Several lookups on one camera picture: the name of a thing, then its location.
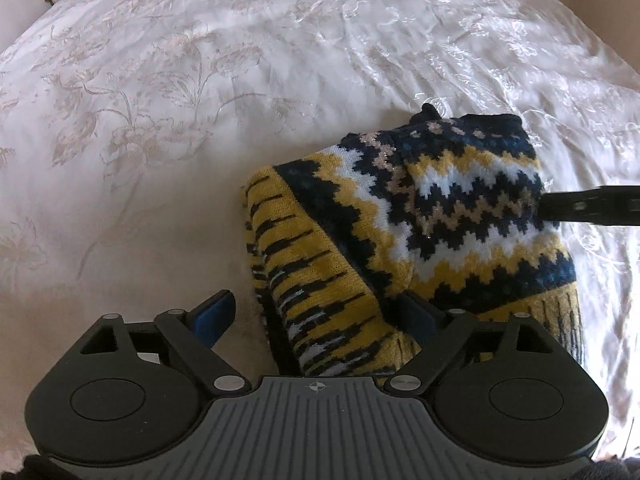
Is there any navy yellow patterned knit sweater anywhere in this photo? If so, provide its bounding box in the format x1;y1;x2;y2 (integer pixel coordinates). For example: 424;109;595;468
243;105;585;377

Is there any white embroidered bedspread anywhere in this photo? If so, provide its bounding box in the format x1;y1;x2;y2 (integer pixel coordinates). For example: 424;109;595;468
1;0;639;469

